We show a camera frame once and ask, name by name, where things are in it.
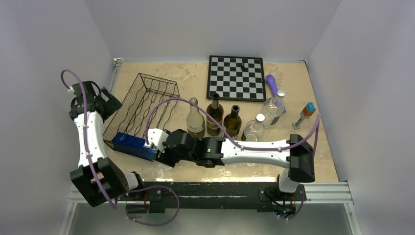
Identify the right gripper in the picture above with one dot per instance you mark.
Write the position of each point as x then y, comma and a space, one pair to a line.
166, 158

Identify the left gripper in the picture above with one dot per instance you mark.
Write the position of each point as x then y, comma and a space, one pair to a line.
111, 105

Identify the blue square bottle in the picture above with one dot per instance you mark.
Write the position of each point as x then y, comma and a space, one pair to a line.
133, 146

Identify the black wire wine rack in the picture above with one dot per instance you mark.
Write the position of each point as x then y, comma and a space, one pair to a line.
144, 94

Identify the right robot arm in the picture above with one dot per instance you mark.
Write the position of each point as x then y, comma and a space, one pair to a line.
295, 155

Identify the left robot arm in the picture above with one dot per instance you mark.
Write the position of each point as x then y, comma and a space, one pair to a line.
97, 178

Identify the clear empty wine bottle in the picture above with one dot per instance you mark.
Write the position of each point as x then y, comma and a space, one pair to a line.
195, 123

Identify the green bottle grey neck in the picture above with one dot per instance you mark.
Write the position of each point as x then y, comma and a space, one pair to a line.
216, 111

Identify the clear bottle near silver cap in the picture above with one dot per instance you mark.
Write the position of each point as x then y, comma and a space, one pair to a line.
254, 129

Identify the clear bottle silver cap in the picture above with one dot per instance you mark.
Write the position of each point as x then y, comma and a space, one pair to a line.
270, 119
254, 129

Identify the clear bottle far silver cap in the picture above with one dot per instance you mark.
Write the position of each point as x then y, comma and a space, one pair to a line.
270, 119

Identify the black white chessboard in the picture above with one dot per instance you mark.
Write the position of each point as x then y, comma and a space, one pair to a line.
226, 78

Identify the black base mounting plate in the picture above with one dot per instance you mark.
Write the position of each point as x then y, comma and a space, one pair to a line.
259, 196

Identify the purple flashlight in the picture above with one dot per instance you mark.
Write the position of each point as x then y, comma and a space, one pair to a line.
272, 86

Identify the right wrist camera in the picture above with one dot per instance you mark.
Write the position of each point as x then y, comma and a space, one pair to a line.
155, 139

